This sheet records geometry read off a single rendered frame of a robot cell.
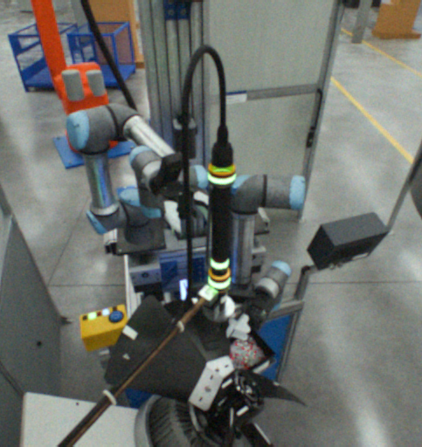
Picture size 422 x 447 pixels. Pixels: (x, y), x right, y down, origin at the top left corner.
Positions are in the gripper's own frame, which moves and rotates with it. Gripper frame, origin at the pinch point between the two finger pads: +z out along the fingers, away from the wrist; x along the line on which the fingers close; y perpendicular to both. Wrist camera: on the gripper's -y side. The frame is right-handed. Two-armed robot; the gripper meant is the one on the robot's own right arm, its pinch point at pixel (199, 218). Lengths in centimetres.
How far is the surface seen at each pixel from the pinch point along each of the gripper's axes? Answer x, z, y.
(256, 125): -127, -152, 61
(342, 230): -69, -15, 42
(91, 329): 27, -31, 59
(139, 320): 16.1, -0.7, 24.5
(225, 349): -5.5, 3.7, 47.7
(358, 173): -305, -177, 166
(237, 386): 0.0, 17.6, 39.6
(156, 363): 15.8, 7.6, 30.8
